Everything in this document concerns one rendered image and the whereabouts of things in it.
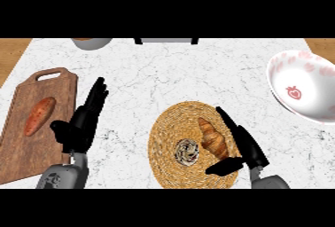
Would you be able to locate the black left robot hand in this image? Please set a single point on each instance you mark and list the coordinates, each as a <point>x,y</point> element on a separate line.
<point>79,124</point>

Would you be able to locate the brown wooden cutting board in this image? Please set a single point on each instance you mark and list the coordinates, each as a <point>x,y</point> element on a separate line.
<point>32,127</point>

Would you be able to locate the grey round pot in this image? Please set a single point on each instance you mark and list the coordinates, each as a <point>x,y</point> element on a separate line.
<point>90,43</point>

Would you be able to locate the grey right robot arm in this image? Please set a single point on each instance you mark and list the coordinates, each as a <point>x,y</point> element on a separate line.
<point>267,179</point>

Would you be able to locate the round woven straw placemat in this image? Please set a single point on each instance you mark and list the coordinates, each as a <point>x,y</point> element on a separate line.
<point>174,133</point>

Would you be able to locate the round chocolate chip cookie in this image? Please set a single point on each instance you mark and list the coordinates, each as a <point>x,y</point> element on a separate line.
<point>185,152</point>

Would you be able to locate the white bowl with pink print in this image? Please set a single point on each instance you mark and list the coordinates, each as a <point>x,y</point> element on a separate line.
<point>305,88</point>

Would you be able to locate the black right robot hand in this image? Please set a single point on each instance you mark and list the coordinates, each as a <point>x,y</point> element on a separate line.
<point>247,144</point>

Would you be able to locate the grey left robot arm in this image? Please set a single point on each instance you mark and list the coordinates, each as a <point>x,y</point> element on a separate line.
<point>64,174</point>

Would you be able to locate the grey appliance with black legs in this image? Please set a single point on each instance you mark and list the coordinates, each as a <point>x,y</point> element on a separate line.
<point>165,40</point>

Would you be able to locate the orange sweet potato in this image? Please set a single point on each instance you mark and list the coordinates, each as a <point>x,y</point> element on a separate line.
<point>38,115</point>

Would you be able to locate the golden brown croissant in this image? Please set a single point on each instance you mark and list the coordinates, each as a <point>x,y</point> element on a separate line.
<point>212,139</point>

